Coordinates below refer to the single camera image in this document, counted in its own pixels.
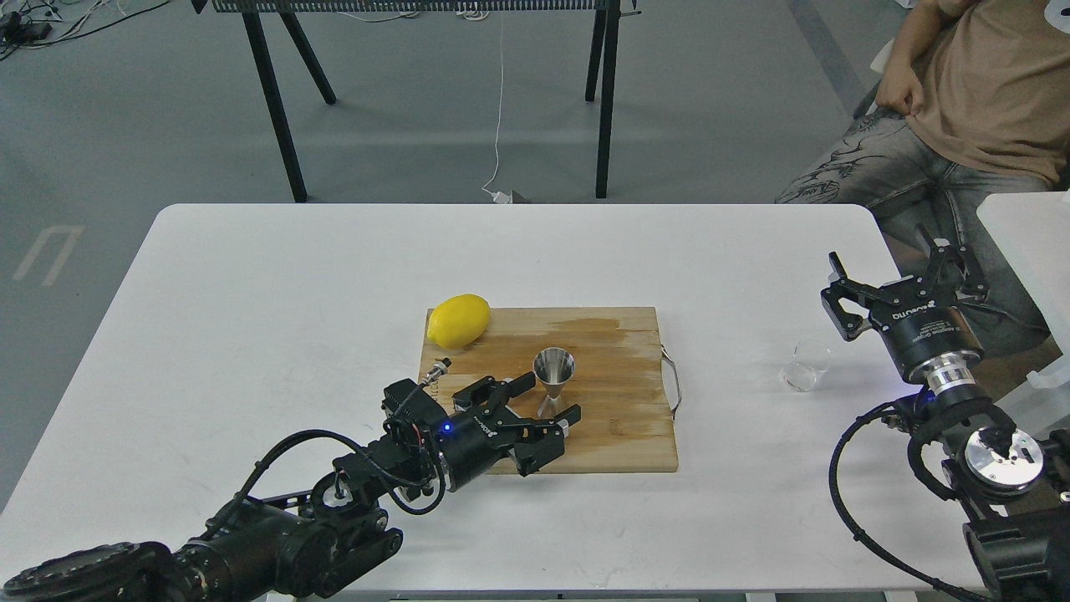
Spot person's right hand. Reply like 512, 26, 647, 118
875, 58, 924, 115

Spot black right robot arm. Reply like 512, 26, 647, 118
821, 227, 1069, 601

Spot black cables on floor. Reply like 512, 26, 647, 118
0, 0, 172, 59

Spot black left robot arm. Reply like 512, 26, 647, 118
3, 359, 582, 601

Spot wooden cutting board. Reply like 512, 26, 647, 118
418, 306, 679, 475

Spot person in tan shirt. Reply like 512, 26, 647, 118
776, 1, 1069, 357

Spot steel double jigger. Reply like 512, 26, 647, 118
532, 348, 576, 419

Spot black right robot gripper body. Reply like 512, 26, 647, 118
869, 279, 985, 384

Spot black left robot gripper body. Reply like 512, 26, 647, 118
433, 406, 521, 492

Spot small clear glass cup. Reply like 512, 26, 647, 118
781, 339, 834, 392

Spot yellow lemon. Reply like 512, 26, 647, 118
425, 293, 492, 349

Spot white cable with plug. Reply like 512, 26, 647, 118
482, 10, 523, 204

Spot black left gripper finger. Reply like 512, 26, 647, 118
500, 405, 582, 477
452, 372, 536, 415

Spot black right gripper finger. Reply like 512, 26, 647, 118
914, 223, 990, 317
820, 251, 902, 342

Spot white side table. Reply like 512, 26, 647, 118
976, 192, 1070, 436

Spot black metal frame table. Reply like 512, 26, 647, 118
192, 1, 639, 203

